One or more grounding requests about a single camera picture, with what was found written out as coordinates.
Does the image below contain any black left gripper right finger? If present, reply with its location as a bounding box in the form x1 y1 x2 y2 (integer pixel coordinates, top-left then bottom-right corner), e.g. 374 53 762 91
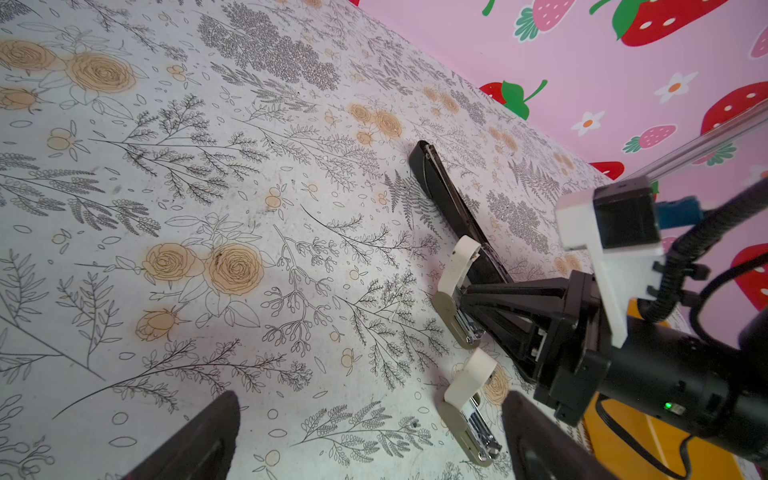
501 391 616 480

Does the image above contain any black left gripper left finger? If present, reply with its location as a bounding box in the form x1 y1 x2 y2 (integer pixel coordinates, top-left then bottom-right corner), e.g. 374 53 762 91
125 391 241 480

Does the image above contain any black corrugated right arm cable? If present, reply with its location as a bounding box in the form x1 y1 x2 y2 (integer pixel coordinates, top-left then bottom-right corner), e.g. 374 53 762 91
637 178 768 325

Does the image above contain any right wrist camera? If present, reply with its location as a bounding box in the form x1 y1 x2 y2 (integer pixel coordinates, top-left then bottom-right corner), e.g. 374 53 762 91
555 177 704 348

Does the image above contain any yellow plastic tray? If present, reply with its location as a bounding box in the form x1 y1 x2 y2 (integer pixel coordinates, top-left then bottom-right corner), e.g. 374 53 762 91
585 304 744 479

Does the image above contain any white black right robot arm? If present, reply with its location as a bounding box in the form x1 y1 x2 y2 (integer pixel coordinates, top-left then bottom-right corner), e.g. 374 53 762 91
458 272 767 466

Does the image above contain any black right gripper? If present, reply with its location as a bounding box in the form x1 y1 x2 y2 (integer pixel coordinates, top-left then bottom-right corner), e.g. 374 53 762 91
460 271 612 426

